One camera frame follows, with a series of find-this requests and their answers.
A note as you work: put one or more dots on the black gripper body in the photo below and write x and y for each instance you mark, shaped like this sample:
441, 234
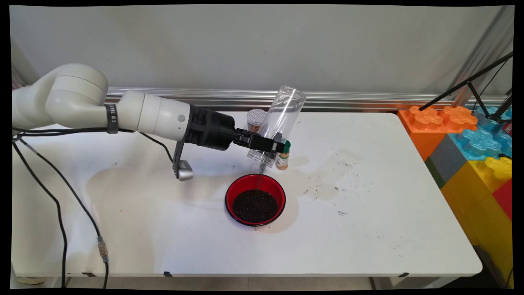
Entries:
211, 129

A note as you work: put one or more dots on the red cracker box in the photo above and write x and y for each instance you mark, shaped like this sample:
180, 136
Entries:
507, 129

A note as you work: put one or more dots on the green capped spice bottle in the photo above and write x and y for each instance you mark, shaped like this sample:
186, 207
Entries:
282, 162

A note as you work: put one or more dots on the spice jar with printed lid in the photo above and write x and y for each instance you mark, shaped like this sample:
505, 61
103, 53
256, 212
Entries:
256, 116

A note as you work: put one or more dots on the grey building block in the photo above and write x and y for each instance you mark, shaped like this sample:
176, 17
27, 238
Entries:
446, 162

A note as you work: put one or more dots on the tall clear plastic jar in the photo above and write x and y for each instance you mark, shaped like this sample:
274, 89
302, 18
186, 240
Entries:
288, 102

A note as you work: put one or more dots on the light blue building block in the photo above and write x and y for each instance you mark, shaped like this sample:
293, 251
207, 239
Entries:
479, 143

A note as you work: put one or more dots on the orange building block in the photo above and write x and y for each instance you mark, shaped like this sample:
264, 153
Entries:
425, 119

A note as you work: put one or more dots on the large red building block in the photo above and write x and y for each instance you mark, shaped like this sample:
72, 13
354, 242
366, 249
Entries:
504, 198

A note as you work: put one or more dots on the aluminium rail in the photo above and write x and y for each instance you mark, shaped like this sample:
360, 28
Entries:
368, 100

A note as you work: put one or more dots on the black tripod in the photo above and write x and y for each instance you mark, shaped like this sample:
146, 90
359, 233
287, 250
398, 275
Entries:
450, 92

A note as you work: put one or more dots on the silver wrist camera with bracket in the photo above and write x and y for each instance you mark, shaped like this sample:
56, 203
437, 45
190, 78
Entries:
185, 172

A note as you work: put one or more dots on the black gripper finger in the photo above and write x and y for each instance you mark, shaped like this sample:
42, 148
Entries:
249, 130
262, 142

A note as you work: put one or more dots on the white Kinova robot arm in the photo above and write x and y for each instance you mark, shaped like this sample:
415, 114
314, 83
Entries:
159, 116

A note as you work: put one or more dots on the red bowl with black rim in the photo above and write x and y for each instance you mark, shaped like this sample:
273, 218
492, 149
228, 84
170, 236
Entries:
245, 186

